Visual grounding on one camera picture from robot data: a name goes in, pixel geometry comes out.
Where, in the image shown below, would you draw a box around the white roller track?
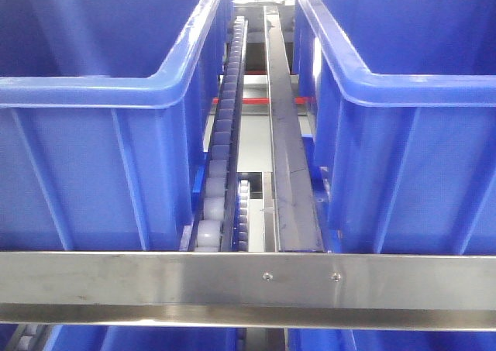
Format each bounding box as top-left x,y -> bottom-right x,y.
181,16 -> 248,253

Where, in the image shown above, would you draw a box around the large blue bin left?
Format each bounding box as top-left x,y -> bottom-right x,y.
1,0 -> 231,250

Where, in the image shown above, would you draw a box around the large blue bin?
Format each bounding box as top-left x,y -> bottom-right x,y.
1,0 -> 231,250
294,0 -> 495,255

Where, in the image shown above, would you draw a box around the large blue bin right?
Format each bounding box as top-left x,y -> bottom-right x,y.
294,0 -> 495,255

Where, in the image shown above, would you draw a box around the lower blue bin right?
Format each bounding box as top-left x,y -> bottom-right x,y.
288,329 -> 495,350

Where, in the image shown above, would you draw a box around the lower blue bin left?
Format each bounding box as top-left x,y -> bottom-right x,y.
0,322 -> 247,351

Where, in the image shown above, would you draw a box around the steel divider rail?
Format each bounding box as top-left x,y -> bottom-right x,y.
263,5 -> 324,252

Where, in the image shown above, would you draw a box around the steel front shelf rail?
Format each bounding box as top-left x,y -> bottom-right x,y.
1,252 -> 495,331

